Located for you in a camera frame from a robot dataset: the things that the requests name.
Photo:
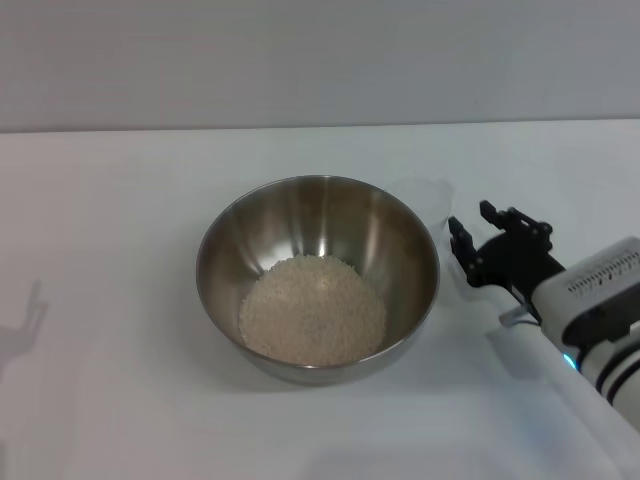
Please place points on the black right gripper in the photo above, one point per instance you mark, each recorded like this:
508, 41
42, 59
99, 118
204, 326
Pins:
525, 260

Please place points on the stainless steel mixing bowl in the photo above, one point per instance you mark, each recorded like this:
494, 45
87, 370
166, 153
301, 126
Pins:
320, 220

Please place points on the clear plastic measuring cup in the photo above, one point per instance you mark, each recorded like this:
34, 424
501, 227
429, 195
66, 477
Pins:
435, 200

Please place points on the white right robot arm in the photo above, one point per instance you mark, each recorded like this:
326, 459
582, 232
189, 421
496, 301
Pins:
575, 370

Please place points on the white rice grains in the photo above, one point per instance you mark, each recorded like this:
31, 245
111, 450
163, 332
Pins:
312, 310

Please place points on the small metal mounting bracket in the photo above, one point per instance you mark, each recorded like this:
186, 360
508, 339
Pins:
510, 317

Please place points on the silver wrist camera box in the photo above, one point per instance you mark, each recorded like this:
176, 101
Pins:
595, 290

